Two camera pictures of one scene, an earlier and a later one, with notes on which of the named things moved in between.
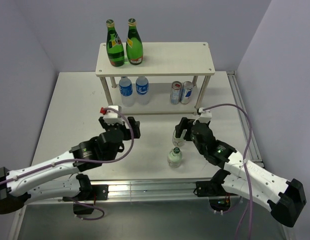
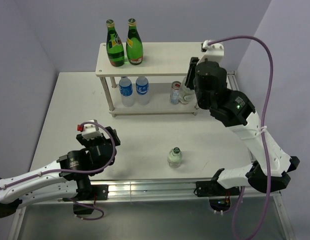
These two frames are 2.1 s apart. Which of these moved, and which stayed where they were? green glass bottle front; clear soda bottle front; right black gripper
Moved: right black gripper
Stayed: clear soda bottle front; green glass bottle front
